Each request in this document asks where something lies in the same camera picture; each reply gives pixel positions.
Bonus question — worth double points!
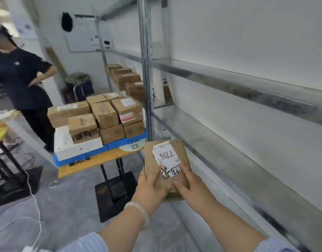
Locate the clear tape cardboard box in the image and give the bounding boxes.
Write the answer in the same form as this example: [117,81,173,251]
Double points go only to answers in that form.
[91,102,120,129]

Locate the bundle of wooden poles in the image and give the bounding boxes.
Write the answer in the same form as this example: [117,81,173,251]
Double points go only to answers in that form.
[45,46,67,76]

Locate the person's left hand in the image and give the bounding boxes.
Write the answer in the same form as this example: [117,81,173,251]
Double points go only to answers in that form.
[131,164,175,215]

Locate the whiteboard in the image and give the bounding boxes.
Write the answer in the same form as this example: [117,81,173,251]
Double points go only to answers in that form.
[61,17,114,53]

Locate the small box with black print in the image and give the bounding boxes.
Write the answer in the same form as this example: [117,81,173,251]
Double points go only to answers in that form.
[68,113,100,145]

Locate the wide box with handwritten label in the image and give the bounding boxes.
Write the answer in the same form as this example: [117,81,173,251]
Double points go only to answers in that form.
[47,101,92,128]

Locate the person's left forearm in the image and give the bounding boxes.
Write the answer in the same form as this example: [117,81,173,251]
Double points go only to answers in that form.
[98,206,150,252]

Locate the box labelled 7786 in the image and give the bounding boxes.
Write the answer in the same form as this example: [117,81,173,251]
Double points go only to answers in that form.
[144,139,191,202]

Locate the white box with red logo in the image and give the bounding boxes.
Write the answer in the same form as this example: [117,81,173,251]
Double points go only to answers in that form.
[53,126,103,162]

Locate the light blue striped shirt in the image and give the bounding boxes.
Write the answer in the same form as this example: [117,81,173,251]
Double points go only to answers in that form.
[57,232,301,252]

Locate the camouflage bag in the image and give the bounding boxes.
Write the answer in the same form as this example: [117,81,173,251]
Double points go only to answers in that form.
[65,72,92,86]

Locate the round white sticker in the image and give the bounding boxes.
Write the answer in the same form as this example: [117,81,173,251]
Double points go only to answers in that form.
[119,140,146,153]

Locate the person's right hand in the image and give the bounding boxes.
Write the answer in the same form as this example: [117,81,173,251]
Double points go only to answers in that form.
[173,164,221,219]

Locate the small plain cardboard box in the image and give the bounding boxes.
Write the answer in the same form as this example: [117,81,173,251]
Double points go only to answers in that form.
[86,94,109,105]

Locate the wooden table with black legs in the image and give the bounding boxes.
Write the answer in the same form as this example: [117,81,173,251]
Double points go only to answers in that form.
[0,110,44,209]

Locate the blue tray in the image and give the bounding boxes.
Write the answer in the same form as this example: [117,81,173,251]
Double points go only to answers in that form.
[53,128,149,168]

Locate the box with barcode label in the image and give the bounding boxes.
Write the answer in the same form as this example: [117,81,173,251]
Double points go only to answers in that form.
[111,96,144,126]

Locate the navy plastic crate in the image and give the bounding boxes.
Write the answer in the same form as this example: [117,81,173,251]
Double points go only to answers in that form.
[66,81,95,103]

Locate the translucent white bangle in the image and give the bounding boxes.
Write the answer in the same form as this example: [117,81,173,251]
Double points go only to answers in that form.
[123,201,150,230]

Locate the low wooden table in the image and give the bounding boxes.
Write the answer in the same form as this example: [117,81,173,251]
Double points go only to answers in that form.
[58,144,146,223]

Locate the white floor cable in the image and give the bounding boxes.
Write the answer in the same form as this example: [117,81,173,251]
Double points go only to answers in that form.
[0,170,46,252]

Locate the galvanized metal shelf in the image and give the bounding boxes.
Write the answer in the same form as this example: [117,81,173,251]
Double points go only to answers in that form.
[139,0,322,252]
[91,0,151,113]

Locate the brown box with label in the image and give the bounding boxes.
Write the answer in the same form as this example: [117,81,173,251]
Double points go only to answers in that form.
[99,124,126,145]

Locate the black cap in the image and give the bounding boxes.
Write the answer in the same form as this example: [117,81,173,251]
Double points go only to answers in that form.
[61,12,73,33]

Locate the person's right forearm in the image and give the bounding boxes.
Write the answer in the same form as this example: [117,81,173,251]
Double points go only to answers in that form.
[200,207,268,252]

